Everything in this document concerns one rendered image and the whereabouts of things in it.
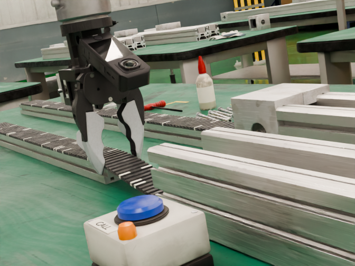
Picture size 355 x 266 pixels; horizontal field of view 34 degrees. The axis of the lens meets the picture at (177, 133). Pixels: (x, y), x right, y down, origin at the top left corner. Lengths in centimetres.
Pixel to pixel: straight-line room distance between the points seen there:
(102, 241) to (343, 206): 20
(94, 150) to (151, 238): 35
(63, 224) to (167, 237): 26
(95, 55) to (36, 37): 1166
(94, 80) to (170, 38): 317
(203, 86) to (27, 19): 1119
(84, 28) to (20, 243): 29
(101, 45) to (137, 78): 8
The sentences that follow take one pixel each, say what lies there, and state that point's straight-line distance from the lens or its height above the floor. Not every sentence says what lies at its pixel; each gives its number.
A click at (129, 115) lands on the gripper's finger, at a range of 83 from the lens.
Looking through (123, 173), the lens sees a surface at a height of 80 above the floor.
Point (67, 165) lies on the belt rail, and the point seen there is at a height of 79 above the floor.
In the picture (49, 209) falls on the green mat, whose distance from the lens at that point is 79.
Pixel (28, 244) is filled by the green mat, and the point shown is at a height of 78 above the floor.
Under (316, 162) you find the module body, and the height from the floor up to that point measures 85.
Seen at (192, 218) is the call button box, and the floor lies 84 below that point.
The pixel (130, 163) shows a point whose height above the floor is 81.
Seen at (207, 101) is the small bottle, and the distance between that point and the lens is 127.
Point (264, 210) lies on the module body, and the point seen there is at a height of 83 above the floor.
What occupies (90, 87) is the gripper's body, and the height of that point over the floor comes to 92.
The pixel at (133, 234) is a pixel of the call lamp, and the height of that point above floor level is 84.
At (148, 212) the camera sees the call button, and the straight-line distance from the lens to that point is 49.
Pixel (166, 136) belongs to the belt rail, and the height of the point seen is 79.
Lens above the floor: 101
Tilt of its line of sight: 12 degrees down
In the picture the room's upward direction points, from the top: 10 degrees counter-clockwise
